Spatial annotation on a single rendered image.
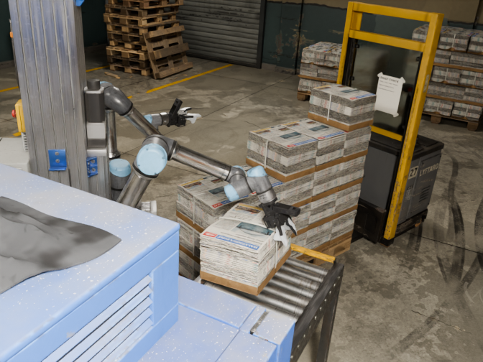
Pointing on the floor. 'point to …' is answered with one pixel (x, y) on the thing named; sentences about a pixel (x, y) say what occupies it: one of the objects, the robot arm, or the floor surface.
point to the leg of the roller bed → (327, 330)
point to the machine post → (272, 330)
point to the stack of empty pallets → (136, 13)
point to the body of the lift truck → (425, 151)
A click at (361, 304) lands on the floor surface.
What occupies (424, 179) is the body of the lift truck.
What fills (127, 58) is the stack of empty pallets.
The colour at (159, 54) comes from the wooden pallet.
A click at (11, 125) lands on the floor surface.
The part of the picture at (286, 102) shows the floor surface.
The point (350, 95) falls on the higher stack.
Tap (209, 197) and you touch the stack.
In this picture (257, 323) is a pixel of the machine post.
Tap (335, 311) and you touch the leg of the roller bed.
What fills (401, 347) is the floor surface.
